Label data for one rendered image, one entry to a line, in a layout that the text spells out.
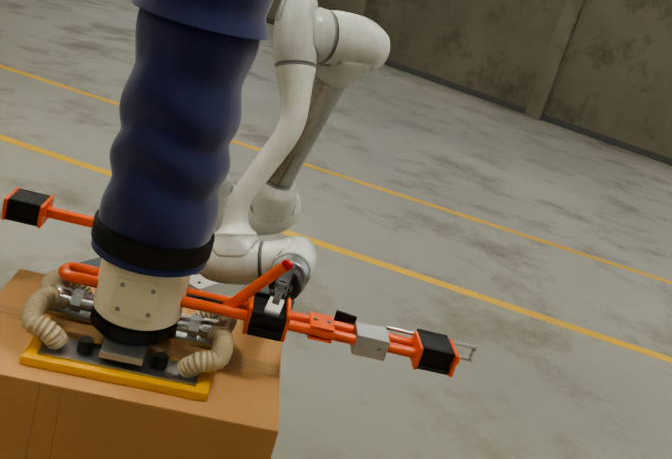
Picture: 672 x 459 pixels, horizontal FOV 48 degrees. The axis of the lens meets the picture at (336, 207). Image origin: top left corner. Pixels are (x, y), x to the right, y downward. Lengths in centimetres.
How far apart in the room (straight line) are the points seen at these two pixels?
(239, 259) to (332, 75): 52
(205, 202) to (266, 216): 83
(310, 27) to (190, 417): 94
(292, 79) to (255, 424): 81
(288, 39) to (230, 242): 50
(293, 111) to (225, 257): 38
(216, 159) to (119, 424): 51
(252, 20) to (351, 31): 63
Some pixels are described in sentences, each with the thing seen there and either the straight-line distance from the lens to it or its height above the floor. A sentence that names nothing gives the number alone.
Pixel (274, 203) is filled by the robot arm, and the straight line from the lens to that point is 218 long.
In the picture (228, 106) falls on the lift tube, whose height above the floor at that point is 148.
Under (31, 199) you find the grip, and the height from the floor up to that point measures 110.
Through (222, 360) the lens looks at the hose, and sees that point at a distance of 146.
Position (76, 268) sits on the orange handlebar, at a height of 108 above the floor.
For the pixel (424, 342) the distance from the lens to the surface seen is 157.
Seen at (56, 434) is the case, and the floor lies 84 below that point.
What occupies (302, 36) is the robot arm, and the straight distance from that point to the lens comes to 183.
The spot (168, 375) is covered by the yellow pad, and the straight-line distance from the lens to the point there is 147.
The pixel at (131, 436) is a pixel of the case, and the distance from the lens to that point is 147.
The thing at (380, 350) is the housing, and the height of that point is 107.
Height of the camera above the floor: 176
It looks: 17 degrees down
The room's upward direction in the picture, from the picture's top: 16 degrees clockwise
